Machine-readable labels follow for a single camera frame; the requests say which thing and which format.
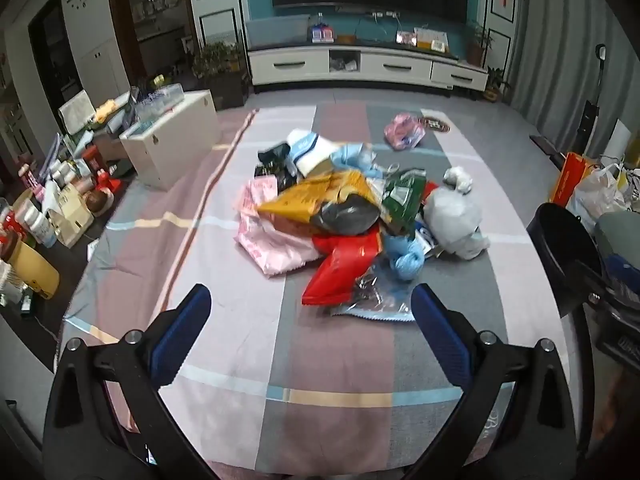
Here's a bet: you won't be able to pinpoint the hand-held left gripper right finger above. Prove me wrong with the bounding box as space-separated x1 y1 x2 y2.
400 283 586 480

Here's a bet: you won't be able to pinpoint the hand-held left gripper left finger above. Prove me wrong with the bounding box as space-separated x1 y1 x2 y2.
42 283 221 480

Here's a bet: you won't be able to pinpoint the clear plastic wrapper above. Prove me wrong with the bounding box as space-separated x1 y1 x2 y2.
331 265 417 324

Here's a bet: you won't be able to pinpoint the black trash bin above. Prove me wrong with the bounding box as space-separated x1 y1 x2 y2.
526 202 608 318

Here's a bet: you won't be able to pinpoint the red cigarette carton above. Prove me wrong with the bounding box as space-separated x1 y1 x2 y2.
302 234 383 307

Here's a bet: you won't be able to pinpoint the pink plastic bag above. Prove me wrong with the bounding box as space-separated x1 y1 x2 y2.
239 178 280 218
235 212 326 277

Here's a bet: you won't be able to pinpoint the green snack bag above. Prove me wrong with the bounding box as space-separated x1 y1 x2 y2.
381 169 428 238

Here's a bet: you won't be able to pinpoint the dark grey plastic bag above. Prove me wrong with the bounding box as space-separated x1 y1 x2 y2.
311 194 382 237

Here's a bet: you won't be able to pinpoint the white tissue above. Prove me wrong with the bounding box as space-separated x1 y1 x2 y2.
443 166 474 194

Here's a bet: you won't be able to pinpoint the yellow snack bag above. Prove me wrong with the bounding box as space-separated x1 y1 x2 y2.
256 170 383 226

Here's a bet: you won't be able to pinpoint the plaid tablecloth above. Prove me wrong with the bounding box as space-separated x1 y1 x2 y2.
55 102 586 480

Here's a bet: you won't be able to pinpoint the small blue plastic bag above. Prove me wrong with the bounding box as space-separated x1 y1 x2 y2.
385 234 426 281

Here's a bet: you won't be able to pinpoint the grey sofa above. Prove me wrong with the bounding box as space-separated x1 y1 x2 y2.
592 210 640 261

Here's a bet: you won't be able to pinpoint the large white plastic bag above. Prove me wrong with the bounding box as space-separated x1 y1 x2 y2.
567 162 631 231

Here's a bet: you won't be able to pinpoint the brown bowl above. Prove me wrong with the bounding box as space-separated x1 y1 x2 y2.
84 189 115 217

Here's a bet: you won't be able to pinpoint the brown cardboard box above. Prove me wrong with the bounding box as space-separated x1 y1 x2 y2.
47 182 96 248

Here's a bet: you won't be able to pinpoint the orange shopping bag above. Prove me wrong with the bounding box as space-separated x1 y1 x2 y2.
550 152 596 206

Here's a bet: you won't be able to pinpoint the white storage chest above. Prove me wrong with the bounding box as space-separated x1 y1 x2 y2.
119 90 221 191

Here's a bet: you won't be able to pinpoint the white jar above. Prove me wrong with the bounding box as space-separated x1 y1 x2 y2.
15 204 57 248

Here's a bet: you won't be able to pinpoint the white panel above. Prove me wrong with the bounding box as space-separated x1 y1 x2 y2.
607 120 633 161

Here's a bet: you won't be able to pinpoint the red canister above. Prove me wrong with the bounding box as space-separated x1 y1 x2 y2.
81 146 110 181

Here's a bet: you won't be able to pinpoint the light blue plastic bag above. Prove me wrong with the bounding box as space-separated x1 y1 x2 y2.
330 142 383 181

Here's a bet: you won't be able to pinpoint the black packet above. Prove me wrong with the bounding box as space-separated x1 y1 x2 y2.
256 142 301 188

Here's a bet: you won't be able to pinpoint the pink printed packet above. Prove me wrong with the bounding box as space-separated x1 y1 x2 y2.
384 113 427 152

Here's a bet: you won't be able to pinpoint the upright vacuum cleaner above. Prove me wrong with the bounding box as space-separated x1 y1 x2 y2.
570 45 608 156

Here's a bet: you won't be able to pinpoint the row of clear plastic cups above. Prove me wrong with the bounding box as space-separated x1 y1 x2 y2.
132 85 186 120

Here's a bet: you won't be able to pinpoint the white patterned box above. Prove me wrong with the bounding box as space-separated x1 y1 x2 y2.
57 91 97 133

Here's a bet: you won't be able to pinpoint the small potted plant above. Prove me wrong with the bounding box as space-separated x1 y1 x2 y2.
484 66 513 103

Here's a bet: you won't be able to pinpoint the white TV cabinet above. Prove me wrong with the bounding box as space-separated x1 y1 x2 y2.
246 42 488 93

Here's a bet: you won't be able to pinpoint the potted plants in dark planter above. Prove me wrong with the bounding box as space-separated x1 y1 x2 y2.
192 42 251 108

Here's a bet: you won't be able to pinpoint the tall potted plant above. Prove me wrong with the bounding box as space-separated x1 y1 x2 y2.
467 20 493 67

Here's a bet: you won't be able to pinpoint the grey curtain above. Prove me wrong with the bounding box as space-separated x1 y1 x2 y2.
510 0 640 136

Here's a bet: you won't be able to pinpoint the glass fish tank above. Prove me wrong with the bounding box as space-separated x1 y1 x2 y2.
245 15 311 51

